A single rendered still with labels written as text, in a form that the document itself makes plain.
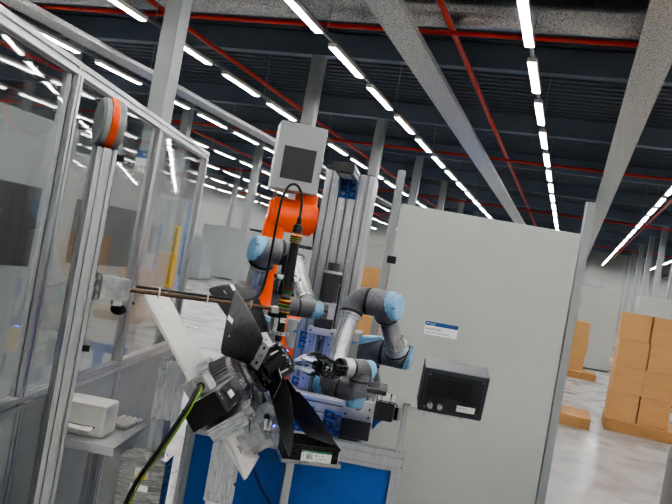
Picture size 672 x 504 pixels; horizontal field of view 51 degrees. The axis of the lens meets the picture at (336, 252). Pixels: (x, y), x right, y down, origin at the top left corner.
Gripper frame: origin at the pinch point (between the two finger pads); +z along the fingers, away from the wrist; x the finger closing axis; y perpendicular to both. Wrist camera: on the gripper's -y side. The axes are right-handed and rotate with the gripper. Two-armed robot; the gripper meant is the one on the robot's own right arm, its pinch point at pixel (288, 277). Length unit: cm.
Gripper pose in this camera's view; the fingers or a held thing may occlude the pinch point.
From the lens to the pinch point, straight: 257.8
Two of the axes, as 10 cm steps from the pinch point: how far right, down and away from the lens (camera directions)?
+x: -9.8, -1.7, -1.2
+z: 1.2, 0.0, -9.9
